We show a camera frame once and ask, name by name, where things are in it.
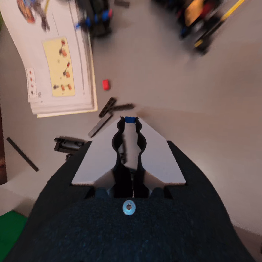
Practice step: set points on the lego instruction booklet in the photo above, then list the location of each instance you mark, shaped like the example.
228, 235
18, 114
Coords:
34, 61

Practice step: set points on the partly built lego truck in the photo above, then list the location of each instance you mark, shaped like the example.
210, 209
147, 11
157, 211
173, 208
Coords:
196, 20

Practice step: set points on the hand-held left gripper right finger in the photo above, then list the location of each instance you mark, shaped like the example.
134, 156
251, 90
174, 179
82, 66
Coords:
161, 163

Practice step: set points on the dark grey lego beam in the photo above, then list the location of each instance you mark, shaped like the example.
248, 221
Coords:
100, 125

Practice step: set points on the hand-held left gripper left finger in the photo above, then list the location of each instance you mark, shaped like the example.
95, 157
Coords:
96, 163

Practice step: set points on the small black lego assembly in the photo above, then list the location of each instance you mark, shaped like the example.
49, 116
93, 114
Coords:
98, 22

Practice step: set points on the long black lego axle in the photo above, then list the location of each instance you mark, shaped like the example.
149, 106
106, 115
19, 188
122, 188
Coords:
22, 154

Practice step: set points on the short black lego pin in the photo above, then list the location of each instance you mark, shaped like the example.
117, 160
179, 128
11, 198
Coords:
121, 3

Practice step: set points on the blue lego piece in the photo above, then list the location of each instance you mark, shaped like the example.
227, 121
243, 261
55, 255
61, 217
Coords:
130, 120

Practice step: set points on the monster truck lego box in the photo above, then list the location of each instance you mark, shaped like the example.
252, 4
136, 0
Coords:
2, 153

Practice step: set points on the black lego block assembly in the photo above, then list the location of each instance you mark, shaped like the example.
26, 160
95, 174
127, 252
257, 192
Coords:
67, 144

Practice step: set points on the green board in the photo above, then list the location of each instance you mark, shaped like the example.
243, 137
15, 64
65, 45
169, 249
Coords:
10, 235

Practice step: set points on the red lego piece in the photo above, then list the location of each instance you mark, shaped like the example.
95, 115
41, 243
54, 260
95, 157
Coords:
105, 84

